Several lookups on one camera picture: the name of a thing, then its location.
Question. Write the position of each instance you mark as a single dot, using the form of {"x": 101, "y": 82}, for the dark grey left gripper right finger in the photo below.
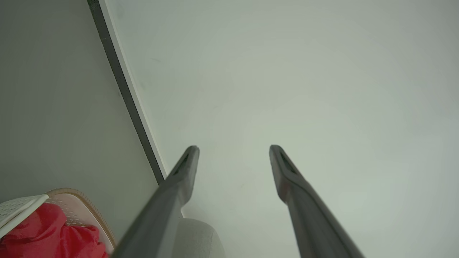
{"x": 308, "y": 211}

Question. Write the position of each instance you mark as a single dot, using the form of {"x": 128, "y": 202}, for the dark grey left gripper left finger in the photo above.
{"x": 168, "y": 200}

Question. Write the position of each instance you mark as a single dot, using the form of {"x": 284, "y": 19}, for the red garment with white stripes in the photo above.
{"x": 43, "y": 233}

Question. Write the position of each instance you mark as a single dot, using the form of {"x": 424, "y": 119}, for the white perforated laundry basket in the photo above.
{"x": 88, "y": 215}

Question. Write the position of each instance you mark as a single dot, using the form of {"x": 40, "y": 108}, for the light grey fabric sofa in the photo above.
{"x": 200, "y": 240}

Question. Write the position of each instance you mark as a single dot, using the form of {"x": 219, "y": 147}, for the dark baseboard strip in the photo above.
{"x": 118, "y": 75}

